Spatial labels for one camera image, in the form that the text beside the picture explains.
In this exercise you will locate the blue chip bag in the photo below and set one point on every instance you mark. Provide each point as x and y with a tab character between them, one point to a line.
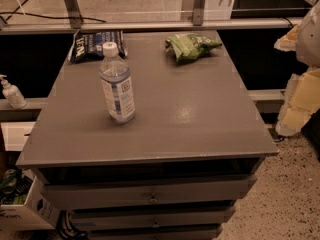
90	46

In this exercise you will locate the bottom grey drawer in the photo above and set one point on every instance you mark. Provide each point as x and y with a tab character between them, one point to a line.
189	232

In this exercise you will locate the white side drawer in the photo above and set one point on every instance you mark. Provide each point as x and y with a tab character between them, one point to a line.
15	134

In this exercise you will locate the grey drawer cabinet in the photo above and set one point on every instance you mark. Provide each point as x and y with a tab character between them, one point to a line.
191	120

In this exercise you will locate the middle grey drawer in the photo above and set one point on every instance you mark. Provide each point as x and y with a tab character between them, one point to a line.
153	218

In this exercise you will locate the white pump dispenser bottle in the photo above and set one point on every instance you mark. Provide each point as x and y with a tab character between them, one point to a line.
12	94

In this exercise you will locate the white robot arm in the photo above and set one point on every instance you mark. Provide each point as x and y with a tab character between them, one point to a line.
308	38

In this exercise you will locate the white cardboard box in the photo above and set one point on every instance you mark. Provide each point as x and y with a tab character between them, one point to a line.
22	206

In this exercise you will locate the top grey drawer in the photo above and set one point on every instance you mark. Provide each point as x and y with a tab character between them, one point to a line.
149	192

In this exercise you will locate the grey drawer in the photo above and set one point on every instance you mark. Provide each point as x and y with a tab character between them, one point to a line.
189	232
149	192
153	218

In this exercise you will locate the clear blue-label water bottle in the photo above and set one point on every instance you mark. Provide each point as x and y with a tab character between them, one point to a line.
117	85

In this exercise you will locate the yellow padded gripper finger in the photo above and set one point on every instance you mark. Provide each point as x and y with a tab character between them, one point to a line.
301	101
288	41

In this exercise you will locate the metal frame rail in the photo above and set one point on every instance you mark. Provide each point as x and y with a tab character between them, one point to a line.
68	16

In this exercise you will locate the green chip bag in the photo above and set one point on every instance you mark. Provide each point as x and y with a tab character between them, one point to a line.
190	46

